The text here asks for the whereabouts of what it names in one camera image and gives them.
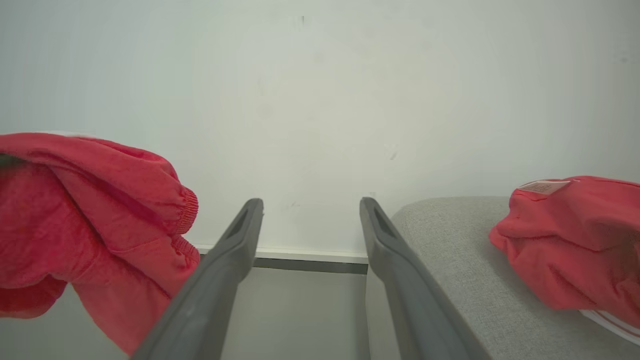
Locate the red garment with white stripes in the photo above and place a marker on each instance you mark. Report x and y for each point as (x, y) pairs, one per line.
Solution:
(100, 210)

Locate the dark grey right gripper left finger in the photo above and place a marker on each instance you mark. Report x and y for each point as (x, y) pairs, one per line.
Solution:
(210, 300)

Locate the grey fabric sofa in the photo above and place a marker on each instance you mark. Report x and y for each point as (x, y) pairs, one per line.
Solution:
(450, 260)

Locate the red garment with white label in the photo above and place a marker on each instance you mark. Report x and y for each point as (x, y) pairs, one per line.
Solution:
(575, 250)

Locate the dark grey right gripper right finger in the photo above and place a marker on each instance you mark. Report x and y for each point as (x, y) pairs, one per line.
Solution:
(415, 300)

